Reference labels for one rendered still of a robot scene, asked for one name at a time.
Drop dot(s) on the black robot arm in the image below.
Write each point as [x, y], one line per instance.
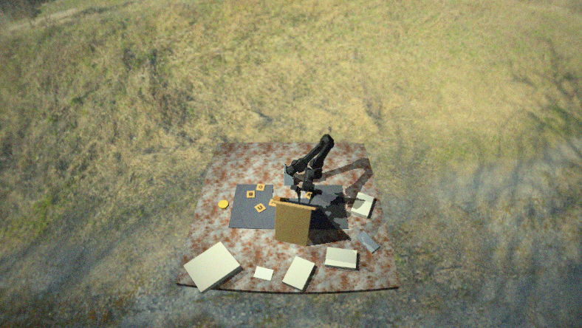
[315, 172]

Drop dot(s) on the grey flat rectangular tile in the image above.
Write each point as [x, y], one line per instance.
[370, 245]

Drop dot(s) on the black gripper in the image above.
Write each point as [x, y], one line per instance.
[314, 192]

